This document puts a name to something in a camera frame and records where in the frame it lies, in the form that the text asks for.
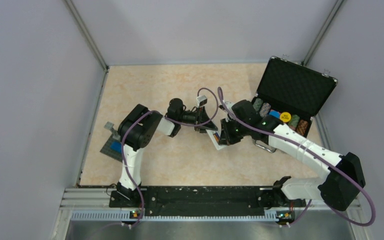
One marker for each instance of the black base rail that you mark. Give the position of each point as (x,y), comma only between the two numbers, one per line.
(204,201)

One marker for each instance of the orange battery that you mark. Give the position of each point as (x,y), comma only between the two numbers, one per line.
(216,137)

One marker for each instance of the blue round chip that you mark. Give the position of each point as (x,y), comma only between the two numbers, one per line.
(275,114)

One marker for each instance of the yellow round chip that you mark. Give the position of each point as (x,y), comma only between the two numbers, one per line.
(285,117)

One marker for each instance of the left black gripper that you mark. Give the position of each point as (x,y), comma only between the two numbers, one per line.
(201,117)

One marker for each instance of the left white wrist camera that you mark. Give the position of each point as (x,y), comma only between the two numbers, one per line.
(201,100)

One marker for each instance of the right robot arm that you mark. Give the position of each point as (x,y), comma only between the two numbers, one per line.
(340,178)

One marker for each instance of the black aluminium case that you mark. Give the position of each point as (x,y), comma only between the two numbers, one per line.
(290,87)

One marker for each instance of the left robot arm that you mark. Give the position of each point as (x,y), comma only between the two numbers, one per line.
(138,128)

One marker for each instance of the white remote control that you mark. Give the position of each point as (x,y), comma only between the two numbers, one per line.
(218,146)

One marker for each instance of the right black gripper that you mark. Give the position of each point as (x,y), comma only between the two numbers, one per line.
(226,137)

